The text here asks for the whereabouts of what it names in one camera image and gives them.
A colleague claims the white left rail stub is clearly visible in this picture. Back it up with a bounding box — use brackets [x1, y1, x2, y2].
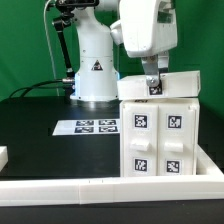
[0, 146, 8, 172]

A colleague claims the white cabinet box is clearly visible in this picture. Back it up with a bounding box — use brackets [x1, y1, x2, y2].
[120, 98, 200, 177]

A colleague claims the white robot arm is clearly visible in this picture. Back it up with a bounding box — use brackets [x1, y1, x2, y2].
[45, 0, 177, 107]

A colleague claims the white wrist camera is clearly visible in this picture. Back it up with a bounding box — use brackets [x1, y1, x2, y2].
[110, 20, 123, 45]

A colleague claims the white tagged cube block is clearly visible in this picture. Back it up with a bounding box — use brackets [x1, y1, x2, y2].
[117, 71, 201, 100]

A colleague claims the white front boundary rail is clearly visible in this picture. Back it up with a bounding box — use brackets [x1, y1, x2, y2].
[0, 175, 224, 206]

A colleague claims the white right boundary rail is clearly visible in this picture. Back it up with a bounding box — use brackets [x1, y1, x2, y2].
[196, 146, 223, 176]

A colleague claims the white boundary rail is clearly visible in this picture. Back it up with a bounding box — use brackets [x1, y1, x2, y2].
[0, 175, 224, 206]
[196, 146, 223, 176]

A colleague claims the black cable on table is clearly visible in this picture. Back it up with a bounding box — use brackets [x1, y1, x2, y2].
[8, 78, 76, 99]

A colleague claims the white flat tagged top panel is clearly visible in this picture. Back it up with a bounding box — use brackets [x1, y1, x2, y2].
[53, 119, 120, 136]

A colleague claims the white hanging cable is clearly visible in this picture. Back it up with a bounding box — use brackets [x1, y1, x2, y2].
[43, 0, 61, 97]

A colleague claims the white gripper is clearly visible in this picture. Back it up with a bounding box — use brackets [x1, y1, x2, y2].
[119, 0, 178, 87]

